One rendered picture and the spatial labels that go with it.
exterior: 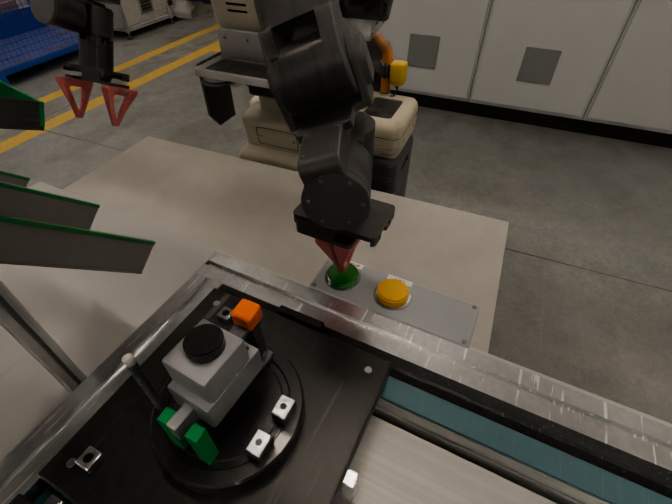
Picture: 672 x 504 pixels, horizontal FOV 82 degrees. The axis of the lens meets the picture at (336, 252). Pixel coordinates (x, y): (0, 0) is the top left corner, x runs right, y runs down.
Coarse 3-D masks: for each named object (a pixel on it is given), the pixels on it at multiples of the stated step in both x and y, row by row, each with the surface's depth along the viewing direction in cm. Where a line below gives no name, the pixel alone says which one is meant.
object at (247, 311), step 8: (240, 304) 34; (248, 304) 34; (256, 304) 34; (232, 312) 33; (240, 312) 33; (248, 312) 33; (256, 312) 33; (240, 320) 33; (248, 320) 33; (256, 320) 34; (232, 328) 34; (240, 328) 34; (248, 328) 34; (256, 328) 35; (240, 336) 33; (248, 336) 36; (256, 336) 36; (256, 344) 36; (264, 344) 38; (264, 352) 38
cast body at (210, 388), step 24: (192, 336) 29; (216, 336) 29; (168, 360) 29; (192, 360) 29; (216, 360) 29; (240, 360) 31; (192, 384) 28; (216, 384) 29; (240, 384) 32; (192, 408) 30; (216, 408) 30
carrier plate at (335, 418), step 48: (288, 336) 44; (336, 384) 40; (384, 384) 41; (96, 432) 36; (144, 432) 36; (336, 432) 36; (48, 480) 33; (96, 480) 33; (144, 480) 33; (288, 480) 33; (336, 480) 33
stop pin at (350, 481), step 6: (348, 468) 34; (348, 474) 34; (354, 474) 34; (342, 480) 34; (348, 480) 34; (354, 480) 34; (342, 486) 34; (348, 486) 33; (354, 486) 33; (342, 492) 35; (348, 492) 34; (354, 492) 35; (348, 498) 36
